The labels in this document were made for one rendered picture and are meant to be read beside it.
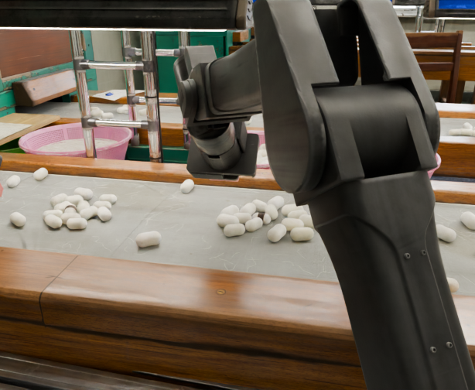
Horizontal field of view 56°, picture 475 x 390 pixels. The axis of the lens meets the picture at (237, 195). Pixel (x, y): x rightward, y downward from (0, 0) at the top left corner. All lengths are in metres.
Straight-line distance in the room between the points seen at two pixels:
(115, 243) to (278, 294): 0.29
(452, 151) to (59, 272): 0.94
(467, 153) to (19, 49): 1.29
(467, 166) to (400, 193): 0.97
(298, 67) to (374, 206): 0.09
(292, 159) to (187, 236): 0.46
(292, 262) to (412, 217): 0.39
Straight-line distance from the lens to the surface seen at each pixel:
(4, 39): 1.51
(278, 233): 0.68
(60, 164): 1.01
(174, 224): 0.75
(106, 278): 0.59
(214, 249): 0.67
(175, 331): 0.53
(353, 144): 0.26
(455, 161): 1.23
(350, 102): 0.27
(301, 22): 0.29
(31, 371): 0.63
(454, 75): 3.26
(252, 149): 0.65
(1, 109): 1.46
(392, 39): 0.32
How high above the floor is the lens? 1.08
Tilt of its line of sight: 23 degrees down
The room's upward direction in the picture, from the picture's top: straight up
